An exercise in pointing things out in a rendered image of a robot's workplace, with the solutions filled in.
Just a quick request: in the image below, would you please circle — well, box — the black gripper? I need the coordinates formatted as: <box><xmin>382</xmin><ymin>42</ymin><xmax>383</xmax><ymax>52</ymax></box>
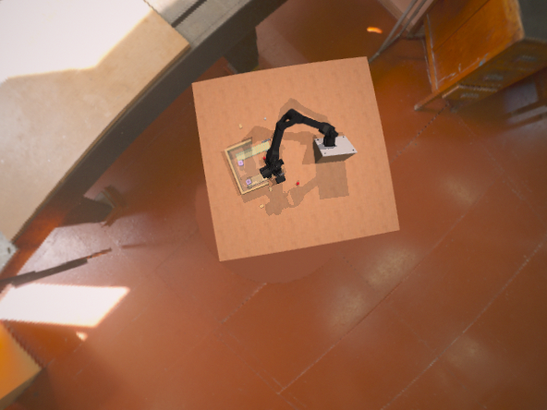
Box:
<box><xmin>273</xmin><ymin>167</ymin><xmax>286</xmax><ymax>184</ymax></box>

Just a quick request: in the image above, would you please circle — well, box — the pale yellow flat strip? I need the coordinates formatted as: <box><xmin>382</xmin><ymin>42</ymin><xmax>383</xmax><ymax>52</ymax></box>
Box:
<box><xmin>254</xmin><ymin>141</ymin><xmax>271</xmax><ymax>153</ymax></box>

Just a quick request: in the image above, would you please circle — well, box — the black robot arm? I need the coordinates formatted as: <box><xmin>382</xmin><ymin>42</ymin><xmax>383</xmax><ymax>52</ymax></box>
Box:
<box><xmin>259</xmin><ymin>108</ymin><xmax>338</xmax><ymax>178</ymax></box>

